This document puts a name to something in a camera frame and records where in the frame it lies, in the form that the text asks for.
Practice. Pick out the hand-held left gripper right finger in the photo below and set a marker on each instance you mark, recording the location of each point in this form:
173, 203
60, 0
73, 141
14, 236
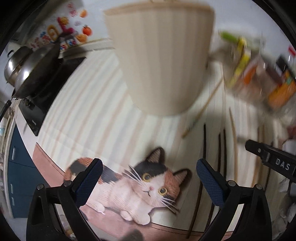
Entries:
208, 178

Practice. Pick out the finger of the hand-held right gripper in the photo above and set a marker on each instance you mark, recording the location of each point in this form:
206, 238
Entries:
277, 162

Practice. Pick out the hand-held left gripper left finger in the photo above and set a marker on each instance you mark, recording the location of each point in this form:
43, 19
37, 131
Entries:
92, 176

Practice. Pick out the light wooden chopstick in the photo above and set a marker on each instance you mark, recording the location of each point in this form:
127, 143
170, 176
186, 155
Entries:
208, 102
234, 143
256, 169

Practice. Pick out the beige ribbed utensil cup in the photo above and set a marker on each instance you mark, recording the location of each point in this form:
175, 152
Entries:
159, 58

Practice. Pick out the crumpled white paper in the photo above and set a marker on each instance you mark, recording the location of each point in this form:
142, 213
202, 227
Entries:
288, 204

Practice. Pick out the cat printed striped mat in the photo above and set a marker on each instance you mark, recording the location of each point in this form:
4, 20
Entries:
92, 115

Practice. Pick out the blue cabinet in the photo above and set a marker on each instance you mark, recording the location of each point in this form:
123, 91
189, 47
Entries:
20, 176

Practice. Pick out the orange and black packet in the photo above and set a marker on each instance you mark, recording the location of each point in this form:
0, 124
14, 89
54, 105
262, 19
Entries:
283, 90

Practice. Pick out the clear plastic storage bin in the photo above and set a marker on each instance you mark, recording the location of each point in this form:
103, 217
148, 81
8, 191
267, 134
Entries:
254, 92

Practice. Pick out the black induction cooktop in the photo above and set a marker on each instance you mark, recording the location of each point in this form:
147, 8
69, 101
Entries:
34, 111

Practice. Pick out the yellow carton box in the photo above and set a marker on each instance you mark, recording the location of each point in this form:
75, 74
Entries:
241, 60

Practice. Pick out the clear bottle with red cap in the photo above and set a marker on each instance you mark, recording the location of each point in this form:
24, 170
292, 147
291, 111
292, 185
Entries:
291, 51

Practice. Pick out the black wok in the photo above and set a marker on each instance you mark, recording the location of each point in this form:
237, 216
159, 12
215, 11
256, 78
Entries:
39, 71

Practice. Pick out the colourful wall stickers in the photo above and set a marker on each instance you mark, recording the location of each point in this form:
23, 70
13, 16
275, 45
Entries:
74, 25

